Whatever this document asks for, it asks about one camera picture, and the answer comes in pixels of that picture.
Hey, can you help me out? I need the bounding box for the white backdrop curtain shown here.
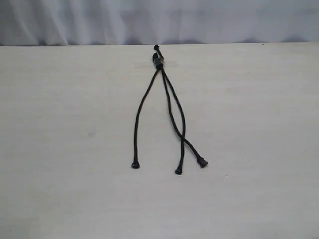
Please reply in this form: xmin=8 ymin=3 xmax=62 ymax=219
xmin=0 ymin=0 xmax=319 ymax=46

